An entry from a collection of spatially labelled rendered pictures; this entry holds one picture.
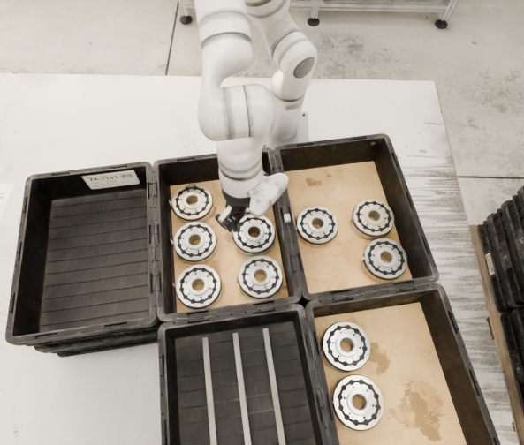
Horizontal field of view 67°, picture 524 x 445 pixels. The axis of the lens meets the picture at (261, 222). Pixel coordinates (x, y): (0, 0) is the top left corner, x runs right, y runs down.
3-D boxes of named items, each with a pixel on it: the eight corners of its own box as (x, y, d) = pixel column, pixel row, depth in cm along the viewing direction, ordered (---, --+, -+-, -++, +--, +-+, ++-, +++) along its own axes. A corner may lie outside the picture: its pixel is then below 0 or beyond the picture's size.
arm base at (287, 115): (266, 114, 120) (270, 73, 104) (296, 115, 120) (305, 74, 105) (266, 139, 116) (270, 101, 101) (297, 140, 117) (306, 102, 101)
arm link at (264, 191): (260, 221, 65) (260, 203, 60) (208, 186, 68) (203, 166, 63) (291, 184, 69) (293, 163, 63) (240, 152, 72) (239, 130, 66)
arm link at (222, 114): (202, 147, 57) (189, 53, 57) (262, 140, 57) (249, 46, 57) (199, 137, 50) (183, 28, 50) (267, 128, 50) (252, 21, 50)
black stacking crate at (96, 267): (50, 199, 105) (27, 177, 95) (162, 185, 107) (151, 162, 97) (35, 352, 88) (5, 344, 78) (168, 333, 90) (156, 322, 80)
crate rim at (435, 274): (272, 151, 101) (272, 146, 98) (385, 138, 103) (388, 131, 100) (302, 304, 83) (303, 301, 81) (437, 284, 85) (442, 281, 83)
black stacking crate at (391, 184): (271, 172, 109) (273, 147, 99) (375, 160, 111) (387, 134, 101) (299, 313, 92) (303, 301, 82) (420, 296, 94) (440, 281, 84)
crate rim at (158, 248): (154, 165, 98) (152, 160, 96) (272, 151, 101) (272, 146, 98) (160, 325, 81) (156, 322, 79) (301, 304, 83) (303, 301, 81)
